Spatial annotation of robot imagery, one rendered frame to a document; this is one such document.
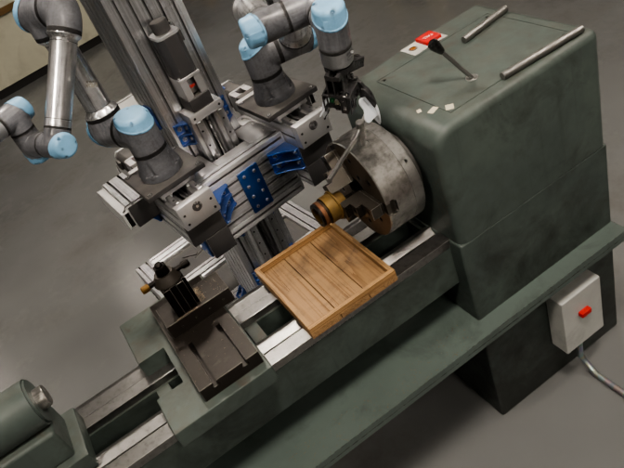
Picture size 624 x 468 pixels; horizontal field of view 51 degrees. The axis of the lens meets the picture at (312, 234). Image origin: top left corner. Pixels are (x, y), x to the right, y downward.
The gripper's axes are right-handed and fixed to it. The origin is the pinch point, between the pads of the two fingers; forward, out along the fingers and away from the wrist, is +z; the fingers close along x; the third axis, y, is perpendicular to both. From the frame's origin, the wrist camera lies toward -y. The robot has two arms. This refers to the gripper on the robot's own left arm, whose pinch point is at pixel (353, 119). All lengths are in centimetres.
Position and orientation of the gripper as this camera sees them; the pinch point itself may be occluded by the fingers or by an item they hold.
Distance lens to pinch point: 170.5
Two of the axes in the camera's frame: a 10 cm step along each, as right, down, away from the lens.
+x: 9.2, 1.7, -3.5
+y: -3.5, 7.8, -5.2
